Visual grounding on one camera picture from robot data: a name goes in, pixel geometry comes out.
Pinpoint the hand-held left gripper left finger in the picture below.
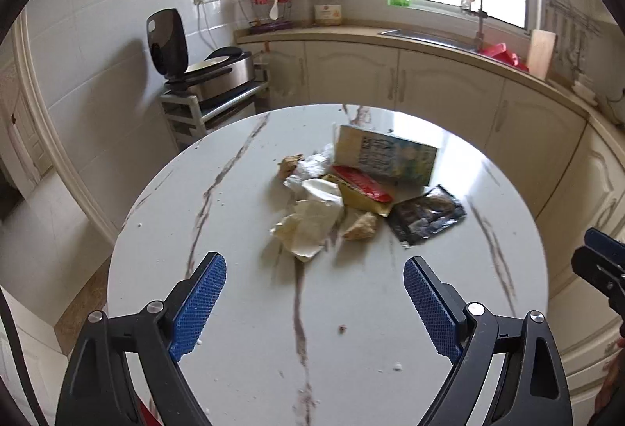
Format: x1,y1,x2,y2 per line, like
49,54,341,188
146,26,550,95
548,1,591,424
55,251,228,426

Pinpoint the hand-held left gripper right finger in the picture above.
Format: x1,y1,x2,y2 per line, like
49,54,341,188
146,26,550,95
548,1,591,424
403,256,573,426

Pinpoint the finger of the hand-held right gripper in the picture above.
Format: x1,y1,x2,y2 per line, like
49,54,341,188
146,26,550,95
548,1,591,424
584,227,625,261
572,247,625,310

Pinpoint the black foil packet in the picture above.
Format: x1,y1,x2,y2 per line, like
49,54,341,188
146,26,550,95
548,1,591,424
388,184,466,242

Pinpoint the tan food scrap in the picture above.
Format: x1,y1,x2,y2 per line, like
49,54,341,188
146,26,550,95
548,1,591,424
342,211,379,242

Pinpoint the yellow wrapper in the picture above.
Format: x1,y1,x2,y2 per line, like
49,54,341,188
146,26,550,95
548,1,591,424
325,174,394,218

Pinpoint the white paper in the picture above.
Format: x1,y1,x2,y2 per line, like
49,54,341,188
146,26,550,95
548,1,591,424
271,199,345,263

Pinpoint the red sachet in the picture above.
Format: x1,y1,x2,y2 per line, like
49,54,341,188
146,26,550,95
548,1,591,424
331,165,394,203

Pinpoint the yellow green carton box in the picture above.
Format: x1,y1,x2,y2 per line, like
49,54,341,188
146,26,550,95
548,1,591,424
334,124,439,186

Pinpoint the white plastic wrapper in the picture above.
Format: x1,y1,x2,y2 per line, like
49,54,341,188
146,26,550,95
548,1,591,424
283,177,345,208

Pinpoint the brown paper scrap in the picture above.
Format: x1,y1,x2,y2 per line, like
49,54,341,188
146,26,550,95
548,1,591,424
277,154,306,180

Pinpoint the silver white wrapper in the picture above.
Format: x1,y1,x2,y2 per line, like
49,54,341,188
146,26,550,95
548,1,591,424
293,153,338,183

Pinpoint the person's right hand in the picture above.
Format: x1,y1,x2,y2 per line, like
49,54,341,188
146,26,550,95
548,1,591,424
593,338,625,414

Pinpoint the round white marble table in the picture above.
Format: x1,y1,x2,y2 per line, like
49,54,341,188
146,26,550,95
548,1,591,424
106,102,552,426

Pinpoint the red plastic thing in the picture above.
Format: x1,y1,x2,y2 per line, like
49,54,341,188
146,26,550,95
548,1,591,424
137,399,159,426

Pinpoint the grey storage cart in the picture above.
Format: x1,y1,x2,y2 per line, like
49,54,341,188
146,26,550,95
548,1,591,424
159,67,271,150

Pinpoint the wooden cutting board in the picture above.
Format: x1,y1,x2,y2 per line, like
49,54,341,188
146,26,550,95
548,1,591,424
525,29,557,81

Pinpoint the red plastic basin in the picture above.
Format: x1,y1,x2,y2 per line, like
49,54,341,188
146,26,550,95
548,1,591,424
479,43,530,72

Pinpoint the white panel door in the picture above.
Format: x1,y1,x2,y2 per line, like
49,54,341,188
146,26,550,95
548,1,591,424
0,64,50,192

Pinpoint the clear hanging plastic bag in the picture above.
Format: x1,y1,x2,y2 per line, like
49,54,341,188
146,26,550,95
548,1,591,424
264,46,304,97

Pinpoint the steel kitchen faucet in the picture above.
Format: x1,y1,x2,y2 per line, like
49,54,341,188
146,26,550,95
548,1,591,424
452,0,489,52

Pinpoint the black rice cooker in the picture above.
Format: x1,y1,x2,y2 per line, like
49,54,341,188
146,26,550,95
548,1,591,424
145,8,257,100

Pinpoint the stainless steel sink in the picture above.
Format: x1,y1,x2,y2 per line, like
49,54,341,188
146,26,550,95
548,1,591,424
378,29,489,53

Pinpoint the beige kitchen countertop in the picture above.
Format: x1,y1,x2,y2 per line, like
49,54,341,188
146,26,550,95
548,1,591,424
233,23,625,148

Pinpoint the large jar white lid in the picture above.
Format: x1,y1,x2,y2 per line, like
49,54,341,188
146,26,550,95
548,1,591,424
314,0,343,27

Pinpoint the cream door frame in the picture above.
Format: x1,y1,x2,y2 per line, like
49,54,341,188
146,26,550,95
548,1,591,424
12,11,123,256

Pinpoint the wall utensil rack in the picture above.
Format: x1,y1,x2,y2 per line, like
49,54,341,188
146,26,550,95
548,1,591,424
542,0,601,36

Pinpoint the white power cable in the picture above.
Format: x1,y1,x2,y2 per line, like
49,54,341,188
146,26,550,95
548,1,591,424
196,3,216,61

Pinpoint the wire cup rack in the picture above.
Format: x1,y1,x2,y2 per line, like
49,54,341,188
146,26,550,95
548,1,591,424
237,0,296,35

